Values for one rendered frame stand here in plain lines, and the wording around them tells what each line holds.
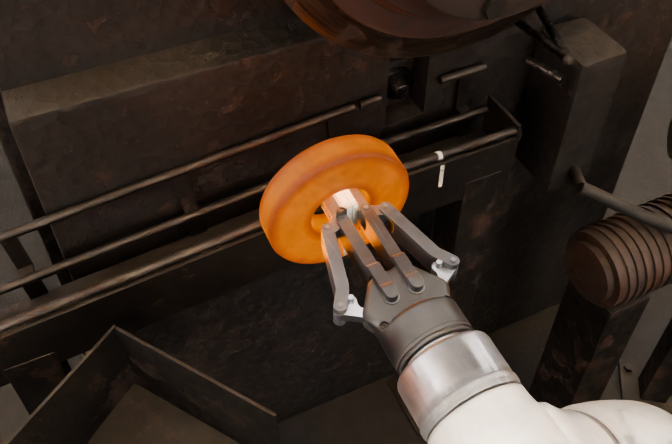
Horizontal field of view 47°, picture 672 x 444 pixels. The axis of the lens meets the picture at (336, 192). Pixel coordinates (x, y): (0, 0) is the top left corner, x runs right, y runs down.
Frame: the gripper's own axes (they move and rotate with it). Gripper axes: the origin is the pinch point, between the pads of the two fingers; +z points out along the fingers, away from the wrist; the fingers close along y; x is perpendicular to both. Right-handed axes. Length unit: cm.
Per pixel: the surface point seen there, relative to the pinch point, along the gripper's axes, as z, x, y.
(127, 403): -0.6, -23.4, -25.9
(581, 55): 11.9, -5.2, 41.0
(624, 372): -4, -84, 65
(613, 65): 9.8, -6.6, 45.0
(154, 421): -4.0, -23.2, -23.8
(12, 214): 95, -89, -41
